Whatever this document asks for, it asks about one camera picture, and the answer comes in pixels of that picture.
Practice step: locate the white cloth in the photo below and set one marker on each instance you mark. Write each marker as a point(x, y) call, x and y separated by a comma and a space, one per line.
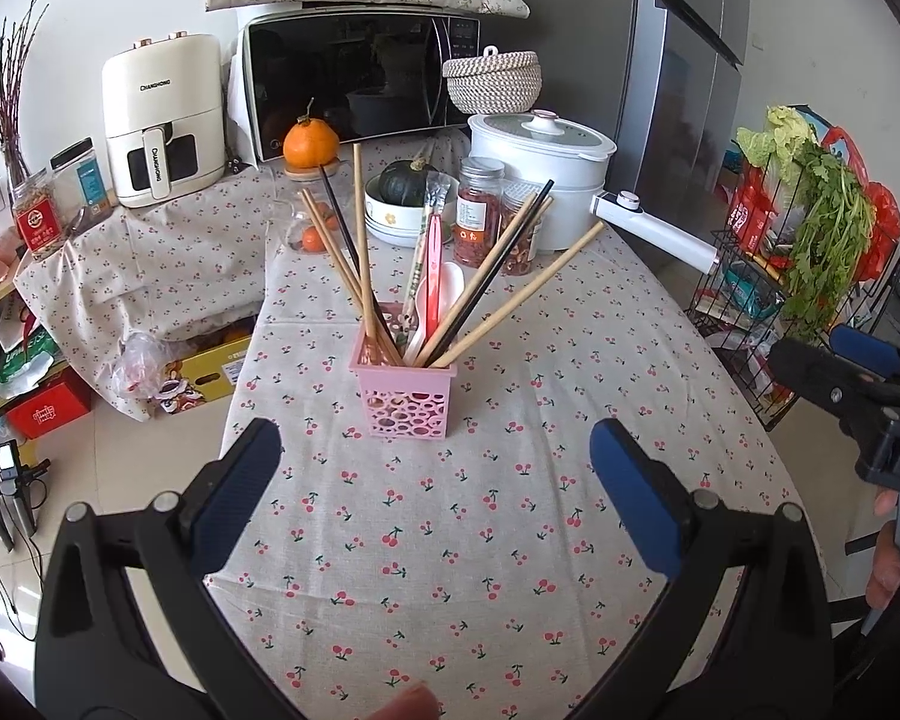
point(234, 90)

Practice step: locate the woven basket with lid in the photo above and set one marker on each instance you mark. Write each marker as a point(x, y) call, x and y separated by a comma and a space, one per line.
point(491, 82)

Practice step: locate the black electronic device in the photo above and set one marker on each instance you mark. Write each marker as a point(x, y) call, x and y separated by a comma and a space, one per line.
point(4, 487)

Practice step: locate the green packet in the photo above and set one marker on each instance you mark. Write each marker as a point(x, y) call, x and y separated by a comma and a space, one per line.
point(26, 360)

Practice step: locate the dried branches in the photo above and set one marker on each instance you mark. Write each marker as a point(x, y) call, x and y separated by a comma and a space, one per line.
point(4, 82)

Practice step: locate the glass jar with wooden lid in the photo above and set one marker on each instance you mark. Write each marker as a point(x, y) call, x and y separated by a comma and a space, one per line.
point(292, 210)

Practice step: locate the yellow cardboard box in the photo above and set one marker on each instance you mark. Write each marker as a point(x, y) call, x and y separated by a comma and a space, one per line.
point(217, 371)

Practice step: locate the red plastic bag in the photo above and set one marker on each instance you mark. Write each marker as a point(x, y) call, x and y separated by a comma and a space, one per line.
point(881, 225)

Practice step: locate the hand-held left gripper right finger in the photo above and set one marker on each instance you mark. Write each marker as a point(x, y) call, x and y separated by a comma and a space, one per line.
point(637, 495)

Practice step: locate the pink plastic utensil basket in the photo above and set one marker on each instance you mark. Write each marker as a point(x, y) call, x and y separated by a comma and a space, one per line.
point(405, 401)

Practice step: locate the jar of red candy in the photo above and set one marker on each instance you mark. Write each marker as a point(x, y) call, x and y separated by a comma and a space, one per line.
point(476, 217)

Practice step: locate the white plastic spoon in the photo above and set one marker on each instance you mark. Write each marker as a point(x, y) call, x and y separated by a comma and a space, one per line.
point(444, 289)

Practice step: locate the small orange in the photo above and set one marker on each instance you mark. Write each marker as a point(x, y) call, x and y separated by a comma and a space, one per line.
point(328, 222)
point(313, 238)

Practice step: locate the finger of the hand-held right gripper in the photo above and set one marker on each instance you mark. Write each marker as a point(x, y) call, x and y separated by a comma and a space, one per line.
point(870, 352)
point(825, 379)

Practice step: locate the red box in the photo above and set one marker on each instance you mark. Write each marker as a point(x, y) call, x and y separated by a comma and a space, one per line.
point(49, 411)

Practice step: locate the person's right hand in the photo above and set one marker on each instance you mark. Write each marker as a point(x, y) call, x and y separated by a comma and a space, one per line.
point(885, 562)

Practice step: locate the white electric cooking pot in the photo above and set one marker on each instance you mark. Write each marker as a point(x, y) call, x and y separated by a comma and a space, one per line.
point(540, 157)

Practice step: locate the dark green pumpkin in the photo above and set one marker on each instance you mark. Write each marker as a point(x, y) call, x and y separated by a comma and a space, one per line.
point(405, 184)

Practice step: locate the person's left hand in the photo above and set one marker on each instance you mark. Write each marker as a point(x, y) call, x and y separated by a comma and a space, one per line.
point(409, 705)

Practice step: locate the cream air fryer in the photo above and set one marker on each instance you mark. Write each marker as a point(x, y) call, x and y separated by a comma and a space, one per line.
point(161, 120)

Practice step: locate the paper-wrapped chopsticks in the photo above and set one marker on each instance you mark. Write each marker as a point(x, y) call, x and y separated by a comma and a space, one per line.
point(424, 255)

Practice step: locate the green leafy herbs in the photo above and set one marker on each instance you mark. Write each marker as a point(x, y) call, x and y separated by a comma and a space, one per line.
point(825, 240)

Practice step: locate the grey refrigerator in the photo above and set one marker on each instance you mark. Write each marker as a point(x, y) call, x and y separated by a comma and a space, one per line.
point(607, 37)

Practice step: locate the large orange with stem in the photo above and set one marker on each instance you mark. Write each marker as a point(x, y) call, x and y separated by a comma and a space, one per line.
point(311, 144)

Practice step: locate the red label nut jar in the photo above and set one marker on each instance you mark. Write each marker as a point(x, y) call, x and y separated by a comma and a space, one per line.
point(36, 217)

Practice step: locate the black lid jar blue label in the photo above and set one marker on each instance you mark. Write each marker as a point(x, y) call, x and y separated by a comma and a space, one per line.
point(82, 180)

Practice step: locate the wooden chopstick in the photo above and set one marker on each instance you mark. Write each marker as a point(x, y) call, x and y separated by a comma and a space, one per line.
point(345, 262)
point(330, 247)
point(361, 240)
point(525, 292)

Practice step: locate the clear plastic bag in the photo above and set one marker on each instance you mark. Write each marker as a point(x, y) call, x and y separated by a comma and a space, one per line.
point(139, 367)

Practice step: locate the jar of dried fruit rings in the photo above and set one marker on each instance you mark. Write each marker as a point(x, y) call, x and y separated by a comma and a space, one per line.
point(521, 247)

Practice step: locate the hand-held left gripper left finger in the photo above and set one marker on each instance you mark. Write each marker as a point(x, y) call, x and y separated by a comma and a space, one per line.
point(232, 495)

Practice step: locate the napa cabbage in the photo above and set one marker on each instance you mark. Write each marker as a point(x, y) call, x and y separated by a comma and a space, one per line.
point(776, 135)

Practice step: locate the red plastic spoon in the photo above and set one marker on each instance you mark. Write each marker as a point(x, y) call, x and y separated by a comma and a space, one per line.
point(434, 277)

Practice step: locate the black microwave oven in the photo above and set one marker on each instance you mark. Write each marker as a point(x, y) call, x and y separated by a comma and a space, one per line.
point(345, 75)

